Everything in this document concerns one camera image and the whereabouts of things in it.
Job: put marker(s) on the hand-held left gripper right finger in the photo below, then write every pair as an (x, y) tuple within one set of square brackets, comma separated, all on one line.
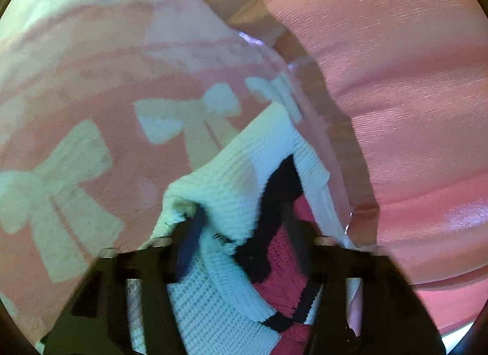
[(301, 242)]

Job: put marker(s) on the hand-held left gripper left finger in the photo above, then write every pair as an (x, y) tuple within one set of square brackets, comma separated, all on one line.
[(189, 241)]

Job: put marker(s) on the white pink black knit garment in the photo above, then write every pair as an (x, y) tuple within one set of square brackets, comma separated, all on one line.
[(244, 187)]

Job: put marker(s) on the pink blanket with white bows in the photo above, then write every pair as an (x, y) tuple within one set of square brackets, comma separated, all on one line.
[(95, 141)]

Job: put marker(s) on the pink satin cushion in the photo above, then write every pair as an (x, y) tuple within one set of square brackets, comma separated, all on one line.
[(400, 110)]

